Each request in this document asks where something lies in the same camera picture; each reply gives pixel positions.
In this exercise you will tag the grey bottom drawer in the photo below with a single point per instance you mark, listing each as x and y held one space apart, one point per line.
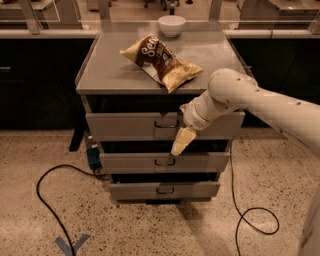
163 191

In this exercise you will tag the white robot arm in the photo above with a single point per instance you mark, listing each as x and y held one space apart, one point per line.
229 90

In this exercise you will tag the blue tape floor marker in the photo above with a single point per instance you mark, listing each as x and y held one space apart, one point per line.
71 249

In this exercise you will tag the grey drawer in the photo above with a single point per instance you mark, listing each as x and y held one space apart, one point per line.
154 126
163 191
138 163

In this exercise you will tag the grey top drawer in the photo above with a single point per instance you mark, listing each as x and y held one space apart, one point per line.
154 126

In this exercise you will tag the grey middle drawer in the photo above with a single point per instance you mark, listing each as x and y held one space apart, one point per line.
138 163

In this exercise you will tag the grey drawer cabinet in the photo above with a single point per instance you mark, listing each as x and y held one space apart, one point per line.
110 83

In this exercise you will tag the white bowl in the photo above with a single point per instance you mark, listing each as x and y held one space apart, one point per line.
171 25

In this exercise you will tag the yellow brown chip bag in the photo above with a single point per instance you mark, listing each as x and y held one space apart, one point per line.
160 63

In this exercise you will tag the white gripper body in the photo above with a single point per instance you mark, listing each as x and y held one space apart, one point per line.
192 116

